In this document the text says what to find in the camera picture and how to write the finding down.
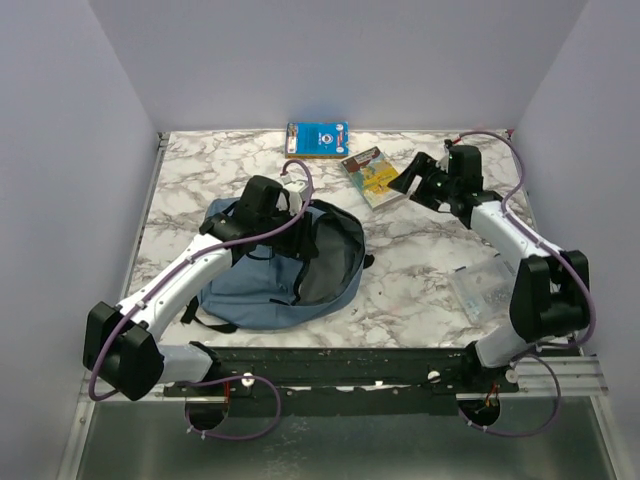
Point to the teal cover paperback book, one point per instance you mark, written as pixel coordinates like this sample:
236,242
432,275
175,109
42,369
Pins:
370,172

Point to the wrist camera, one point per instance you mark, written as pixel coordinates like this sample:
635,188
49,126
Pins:
293,195
447,155

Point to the black mounting base plate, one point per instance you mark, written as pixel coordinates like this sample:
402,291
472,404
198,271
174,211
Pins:
353,381

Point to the blue fabric backpack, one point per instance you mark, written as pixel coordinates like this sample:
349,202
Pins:
268,291

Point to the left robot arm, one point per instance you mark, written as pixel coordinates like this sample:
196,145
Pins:
122,342

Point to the aluminium rail frame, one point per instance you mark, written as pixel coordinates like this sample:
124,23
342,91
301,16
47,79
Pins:
208,402

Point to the clear plastic screw box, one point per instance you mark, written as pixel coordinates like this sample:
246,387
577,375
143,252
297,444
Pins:
484,289

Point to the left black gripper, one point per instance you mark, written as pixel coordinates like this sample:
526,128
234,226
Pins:
302,244

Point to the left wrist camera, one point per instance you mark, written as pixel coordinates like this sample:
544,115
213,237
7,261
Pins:
293,195

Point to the blue box book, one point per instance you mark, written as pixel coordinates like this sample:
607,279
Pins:
316,140

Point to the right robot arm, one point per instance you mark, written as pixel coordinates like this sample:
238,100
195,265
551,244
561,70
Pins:
550,296

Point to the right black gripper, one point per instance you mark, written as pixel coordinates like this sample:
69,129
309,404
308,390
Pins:
421,165

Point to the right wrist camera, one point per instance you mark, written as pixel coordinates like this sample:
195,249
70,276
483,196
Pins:
447,155

